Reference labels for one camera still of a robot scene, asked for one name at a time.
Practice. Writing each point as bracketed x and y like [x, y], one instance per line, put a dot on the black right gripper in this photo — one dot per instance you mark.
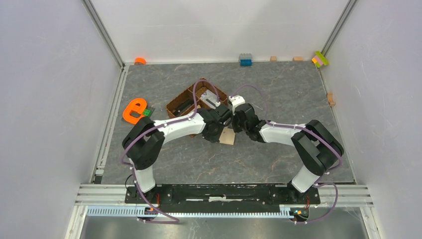
[235, 128]

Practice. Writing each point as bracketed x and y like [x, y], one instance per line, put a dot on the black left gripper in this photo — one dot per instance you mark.
[214, 139]

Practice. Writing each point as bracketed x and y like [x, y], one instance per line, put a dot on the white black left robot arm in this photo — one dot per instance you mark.
[143, 143]

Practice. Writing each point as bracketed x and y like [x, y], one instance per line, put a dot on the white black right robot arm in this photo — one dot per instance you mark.
[319, 151]

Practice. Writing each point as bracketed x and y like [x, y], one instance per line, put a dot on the silver white card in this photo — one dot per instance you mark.
[209, 97]

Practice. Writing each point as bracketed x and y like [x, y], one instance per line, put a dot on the woven wicker divided basket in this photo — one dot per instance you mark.
[184, 110]

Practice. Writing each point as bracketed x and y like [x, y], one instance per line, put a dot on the blue toy brick stack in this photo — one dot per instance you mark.
[245, 59]

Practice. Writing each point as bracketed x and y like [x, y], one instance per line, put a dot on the small green brick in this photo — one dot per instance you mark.
[148, 112]

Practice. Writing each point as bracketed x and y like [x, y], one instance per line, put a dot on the orange plastic letter toy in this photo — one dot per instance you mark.
[135, 110]

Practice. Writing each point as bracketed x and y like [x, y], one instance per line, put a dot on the curved wooden block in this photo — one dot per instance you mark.
[330, 99]

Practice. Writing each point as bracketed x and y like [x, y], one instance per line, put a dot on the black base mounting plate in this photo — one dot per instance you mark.
[228, 198]

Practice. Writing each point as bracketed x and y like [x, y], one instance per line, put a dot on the orange round cap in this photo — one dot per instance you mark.
[139, 61]

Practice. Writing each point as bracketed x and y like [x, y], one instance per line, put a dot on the green pink yellow brick stack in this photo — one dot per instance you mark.
[319, 60]

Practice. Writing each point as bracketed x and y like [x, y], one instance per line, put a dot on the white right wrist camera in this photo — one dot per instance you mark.
[235, 101]

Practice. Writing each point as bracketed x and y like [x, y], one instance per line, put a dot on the aluminium frame rail right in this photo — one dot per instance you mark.
[349, 7]

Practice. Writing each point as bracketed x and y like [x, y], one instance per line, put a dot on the aluminium frame rail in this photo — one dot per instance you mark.
[349, 7]
[88, 4]

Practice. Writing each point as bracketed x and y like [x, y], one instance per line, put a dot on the aluminium frame rail left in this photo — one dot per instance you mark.
[88, 4]

